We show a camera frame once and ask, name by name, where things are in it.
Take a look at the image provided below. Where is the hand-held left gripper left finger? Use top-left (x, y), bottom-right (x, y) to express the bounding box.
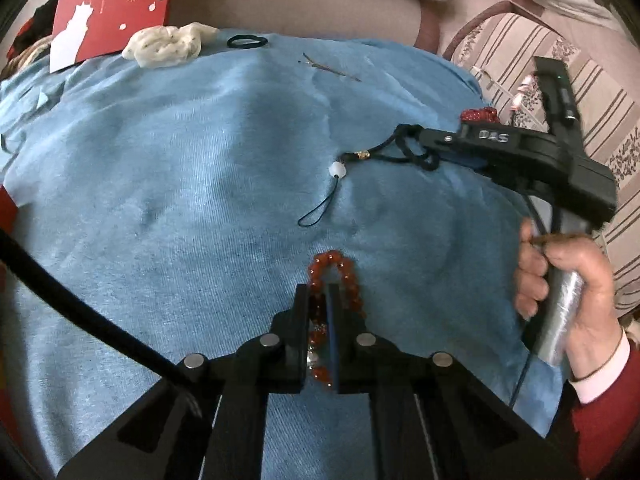
top-left (56, 284), bottom-right (311, 480)

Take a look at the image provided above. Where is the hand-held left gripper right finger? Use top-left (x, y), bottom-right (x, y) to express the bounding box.
top-left (327, 284), bottom-right (551, 480)

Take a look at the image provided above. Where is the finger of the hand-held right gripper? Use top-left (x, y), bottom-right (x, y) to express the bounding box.
top-left (419, 122), bottom-right (557, 182)

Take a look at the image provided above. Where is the red bead bracelet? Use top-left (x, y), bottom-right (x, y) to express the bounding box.
top-left (306, 251), bottom-right (368, 391)

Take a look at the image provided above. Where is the black cord charm white bead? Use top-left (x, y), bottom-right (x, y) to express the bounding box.
top-left (298, 124), bottom-right (441, 227)

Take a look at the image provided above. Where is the person's right forearm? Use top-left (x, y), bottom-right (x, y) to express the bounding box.
top-left (547, 330), bottom-right (640, 480)

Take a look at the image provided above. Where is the person's right hand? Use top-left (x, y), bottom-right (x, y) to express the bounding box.
top-left (513, 220), bottom-right (623, 381)

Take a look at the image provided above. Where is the red polka dot scrunchie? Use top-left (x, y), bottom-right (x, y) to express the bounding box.
top-left (460, 107), bottom-right (501, 124)

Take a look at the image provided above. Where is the striped floral sofa seat cushion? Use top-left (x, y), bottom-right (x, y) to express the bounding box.
top-left (440, 10), bottom-right (640, 321)

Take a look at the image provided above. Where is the metal hair pin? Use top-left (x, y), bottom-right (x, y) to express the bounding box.
top-left (298, 53), bottom-right (362, 82)

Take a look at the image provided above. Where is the light blue knit blanket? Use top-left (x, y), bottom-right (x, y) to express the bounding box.
top-left (0, 27), bottom-right (576, 480)

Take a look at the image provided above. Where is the brown sofa bolster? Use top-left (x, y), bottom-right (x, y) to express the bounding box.
top-left (167, 0), bottom-right (441, 56)

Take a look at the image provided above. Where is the cream scrunchie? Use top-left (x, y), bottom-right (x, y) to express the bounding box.
top-left (122, 22), bottom-right (219, 69)

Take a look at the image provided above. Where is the red floral gift box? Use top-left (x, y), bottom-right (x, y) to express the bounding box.
top-left (49, 0), bottom-right (183, 72)

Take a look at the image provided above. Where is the brown woven basket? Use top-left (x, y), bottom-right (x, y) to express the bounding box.
top-left (9, 40), bottom-right (53, 78)

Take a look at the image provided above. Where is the dark cloth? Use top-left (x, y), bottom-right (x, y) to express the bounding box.
top-left (10, 0), bottom-right (61, 51)

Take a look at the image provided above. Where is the thick black cable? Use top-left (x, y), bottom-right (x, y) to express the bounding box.
top-left (0, 232), bottom-right (203, 391)

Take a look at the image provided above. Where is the black hair tie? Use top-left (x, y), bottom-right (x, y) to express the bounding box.
top-left (227, 34), bottom-right (269, 51)

